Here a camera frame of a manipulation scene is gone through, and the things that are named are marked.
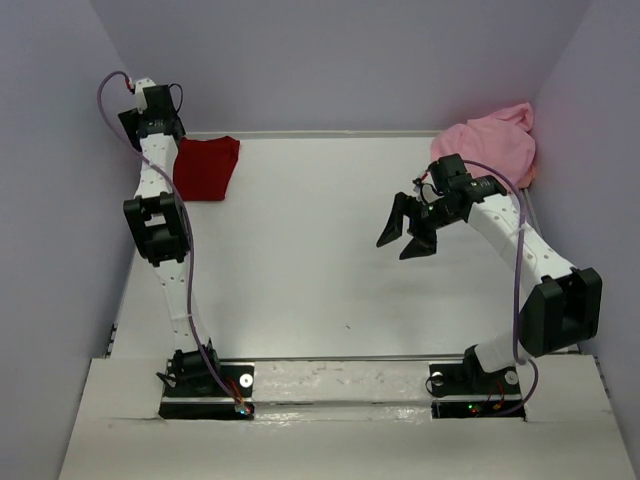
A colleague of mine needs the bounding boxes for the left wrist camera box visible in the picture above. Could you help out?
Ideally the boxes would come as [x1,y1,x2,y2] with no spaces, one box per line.
[127,77,156,113]

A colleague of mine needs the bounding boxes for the red t shirt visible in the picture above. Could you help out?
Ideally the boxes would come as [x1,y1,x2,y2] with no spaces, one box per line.
[173,136,241,202]

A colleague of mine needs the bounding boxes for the metal rail at front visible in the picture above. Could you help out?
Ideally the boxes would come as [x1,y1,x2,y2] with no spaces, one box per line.
[220,353,464,362]

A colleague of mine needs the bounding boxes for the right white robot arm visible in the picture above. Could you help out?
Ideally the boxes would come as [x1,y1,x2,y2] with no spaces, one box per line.
[376,154,603,395]

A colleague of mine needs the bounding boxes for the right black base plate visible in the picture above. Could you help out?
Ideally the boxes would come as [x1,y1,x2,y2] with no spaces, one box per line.
[425,363,525,419]

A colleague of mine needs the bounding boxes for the pink t shirt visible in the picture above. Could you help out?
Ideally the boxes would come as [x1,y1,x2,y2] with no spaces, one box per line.
[430,102,536,189]

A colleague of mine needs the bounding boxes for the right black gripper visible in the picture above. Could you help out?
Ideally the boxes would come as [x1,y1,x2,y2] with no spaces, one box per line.
[376,191,462,260]

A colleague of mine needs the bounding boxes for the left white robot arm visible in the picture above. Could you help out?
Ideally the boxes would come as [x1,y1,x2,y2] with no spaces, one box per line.
[118,78,221,398]

